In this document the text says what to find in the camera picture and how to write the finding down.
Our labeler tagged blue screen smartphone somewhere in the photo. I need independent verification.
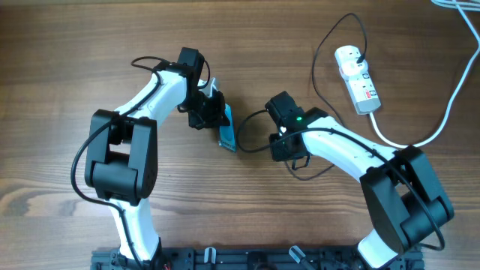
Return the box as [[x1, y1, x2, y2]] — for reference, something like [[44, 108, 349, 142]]
[[218, 103, 236, 152]]

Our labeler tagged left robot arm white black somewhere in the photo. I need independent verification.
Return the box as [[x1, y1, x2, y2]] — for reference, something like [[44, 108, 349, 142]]
[[77, 47, 235, 269]]

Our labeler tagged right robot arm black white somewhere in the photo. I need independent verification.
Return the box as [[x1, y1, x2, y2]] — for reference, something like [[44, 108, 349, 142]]
[[265, 91, 455, 269]]

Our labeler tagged white charger adapter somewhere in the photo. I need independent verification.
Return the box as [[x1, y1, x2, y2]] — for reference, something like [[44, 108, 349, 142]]
[[339, 59, 368, 81]]

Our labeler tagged white power strip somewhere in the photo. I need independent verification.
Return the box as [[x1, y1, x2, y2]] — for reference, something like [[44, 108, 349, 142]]
[[334, 45, 381, 115]]

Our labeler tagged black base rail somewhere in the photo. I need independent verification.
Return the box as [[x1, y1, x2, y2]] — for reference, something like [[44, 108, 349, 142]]
[[90, 246, 425, 270]]

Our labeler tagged white power strip cord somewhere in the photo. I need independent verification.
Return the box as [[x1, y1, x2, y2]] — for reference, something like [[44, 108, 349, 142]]
[[367, 0, 480, 150]]

